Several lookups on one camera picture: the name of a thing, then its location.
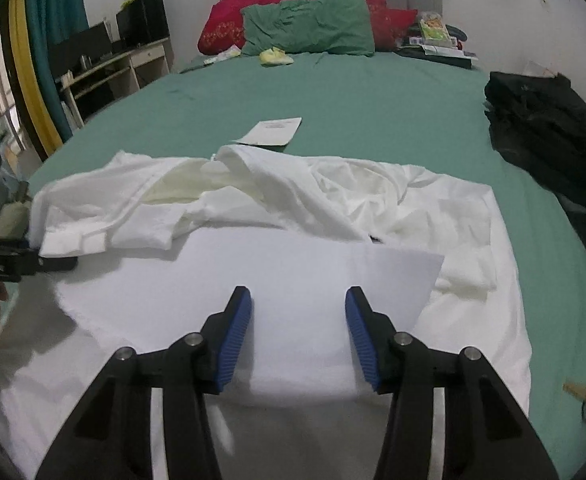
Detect large white garment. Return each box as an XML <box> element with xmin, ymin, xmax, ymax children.
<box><xmin>0</xmin><ymin>145</ymin><xmax>532</xmax><ymax>479</ymax></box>

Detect yellow curtain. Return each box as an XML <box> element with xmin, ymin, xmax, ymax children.
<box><xmin>8</xmin><ymin>0</ymin><xmax>63</xmax><ymax>162</ymax></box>

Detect white wooden desk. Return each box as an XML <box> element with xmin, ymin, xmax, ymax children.
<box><xmin>60</xmin><ymin>37</ymin><xmax>174</xmax><ymax>128</ymax></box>

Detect white paper tag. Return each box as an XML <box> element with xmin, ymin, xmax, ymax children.
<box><xmin>233</xmin><ymin>117</ymin><xmax>302</xmax><ymax>148</ymax></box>

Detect black computer monitor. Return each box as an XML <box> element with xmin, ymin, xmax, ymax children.
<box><xmin>49</xmin><ymin>23</ymin><xmax>112</xmax><ymax>79</ymax></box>

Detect green bed sheet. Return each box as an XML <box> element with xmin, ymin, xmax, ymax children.
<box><xmin>30</xmin><ymin>53</ymin><xmax>586</xmax><ymax>479</ymax></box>

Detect teal curtain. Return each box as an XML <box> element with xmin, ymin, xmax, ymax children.
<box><xmin>25</xmin><ymin>0</ymin><xmax>88</xmax><ymax>142</ymax></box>

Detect black garment pile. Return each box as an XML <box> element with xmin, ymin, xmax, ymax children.
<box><xmin>481</xmin><ymin>70</ymin><xmax>586</xmax><ymax>212</ymax></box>

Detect white papers near pillow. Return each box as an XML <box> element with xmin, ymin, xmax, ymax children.
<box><xmin>204</xmin><ymin>44</ymin><xmax>242</xmax><ymax>66</ymax></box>

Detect black speaker box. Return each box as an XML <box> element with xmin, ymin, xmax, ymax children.
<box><xmin>116</xmin><ymin>0</ymin><xmax>170</xmax><ymax>49</ymax></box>

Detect small yellow cloth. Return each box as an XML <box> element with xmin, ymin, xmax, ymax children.
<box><xmin>258</xmin><ymin>48</ymin><xmax>294</xmax><ymax>67</ymax></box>

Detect bedside clutter books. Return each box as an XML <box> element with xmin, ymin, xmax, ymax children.
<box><xmin>396</xmin><ymin>12</ymin><xmax>478</xmax><ymax>70</ymax></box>

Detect red pillow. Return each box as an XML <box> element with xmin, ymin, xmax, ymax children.
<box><xmin>197</xmin><ymin>0</ymin><xmax>419</xmax><ymax>55</ymax></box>

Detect green pillow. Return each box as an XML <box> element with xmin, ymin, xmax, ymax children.
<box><xmin>242</xmin><ymin>0</ymin><xmax>375</xmax><ymax>56</ymax></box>

